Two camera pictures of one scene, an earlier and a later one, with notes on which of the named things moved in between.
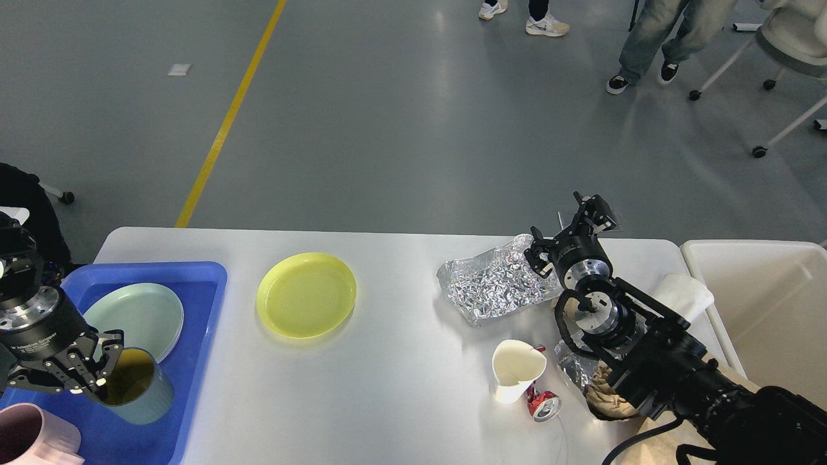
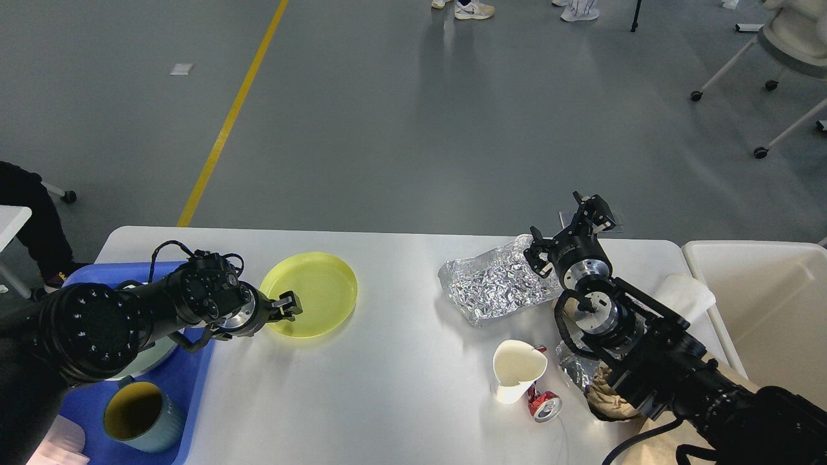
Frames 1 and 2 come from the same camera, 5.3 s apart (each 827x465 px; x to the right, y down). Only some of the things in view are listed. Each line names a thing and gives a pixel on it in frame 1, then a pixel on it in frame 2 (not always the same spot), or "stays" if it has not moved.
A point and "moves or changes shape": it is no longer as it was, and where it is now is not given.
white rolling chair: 793,35 stays
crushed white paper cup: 515,364 stays
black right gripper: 578,256 stays
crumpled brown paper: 602,398 stays
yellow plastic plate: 306,296 stays
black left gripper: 38,325 -> 253,313
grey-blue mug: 136,387 moves or changes shape
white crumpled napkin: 684,294 stays
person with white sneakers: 541,22 -> 466,9
